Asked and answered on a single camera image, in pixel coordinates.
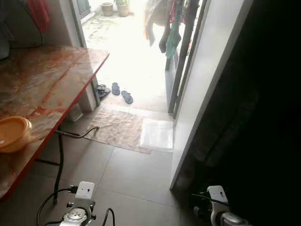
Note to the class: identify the brown plant pot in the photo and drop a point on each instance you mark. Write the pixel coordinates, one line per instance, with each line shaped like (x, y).
(122, 9)
(107, 9)

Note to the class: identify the red-edged marble pattern table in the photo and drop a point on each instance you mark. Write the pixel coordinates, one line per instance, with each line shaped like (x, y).
(47, 84)

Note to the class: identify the white floor cloth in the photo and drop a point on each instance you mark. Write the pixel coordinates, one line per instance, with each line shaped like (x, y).
(157, 134)

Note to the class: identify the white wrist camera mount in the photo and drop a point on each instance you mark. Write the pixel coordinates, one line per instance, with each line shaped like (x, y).
(85, 190)
(217, 197)

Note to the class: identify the dark sliding door frame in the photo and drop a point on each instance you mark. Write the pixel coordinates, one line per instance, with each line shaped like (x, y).
(186, 56)

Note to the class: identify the black sandal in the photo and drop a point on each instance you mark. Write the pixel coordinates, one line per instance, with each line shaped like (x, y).
(103, 90)

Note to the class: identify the beige patterned floor mat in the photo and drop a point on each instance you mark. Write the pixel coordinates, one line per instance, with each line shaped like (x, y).
(117, 129)

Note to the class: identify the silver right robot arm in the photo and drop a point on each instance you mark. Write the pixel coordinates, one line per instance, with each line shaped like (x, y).
(233, 219)

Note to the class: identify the beige hanging garment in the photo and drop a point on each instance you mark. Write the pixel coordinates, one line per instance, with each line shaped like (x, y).
(154, 19)

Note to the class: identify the black fridge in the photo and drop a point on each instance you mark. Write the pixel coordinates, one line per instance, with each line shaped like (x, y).
(263, 94)

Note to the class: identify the dark hanging garment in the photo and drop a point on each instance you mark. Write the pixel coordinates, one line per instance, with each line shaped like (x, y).
(165, 37)

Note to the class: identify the red hanging cloth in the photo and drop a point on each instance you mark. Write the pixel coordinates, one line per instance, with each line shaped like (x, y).
(38, 14)

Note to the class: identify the blue slipper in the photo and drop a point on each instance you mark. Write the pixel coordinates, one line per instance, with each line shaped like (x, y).
(115, 88)
(127, 97)

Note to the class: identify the orange plastic bowl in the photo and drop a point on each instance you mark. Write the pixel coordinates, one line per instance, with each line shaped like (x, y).
(13, 134)

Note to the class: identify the dark metal table leg frame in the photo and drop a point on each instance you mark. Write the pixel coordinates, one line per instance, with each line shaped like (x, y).
(59, 160)

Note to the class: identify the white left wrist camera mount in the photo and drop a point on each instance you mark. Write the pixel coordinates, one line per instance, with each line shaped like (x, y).
(85, 190)

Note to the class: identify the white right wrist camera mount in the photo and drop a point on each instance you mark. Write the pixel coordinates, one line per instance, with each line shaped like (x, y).
(217, 197)

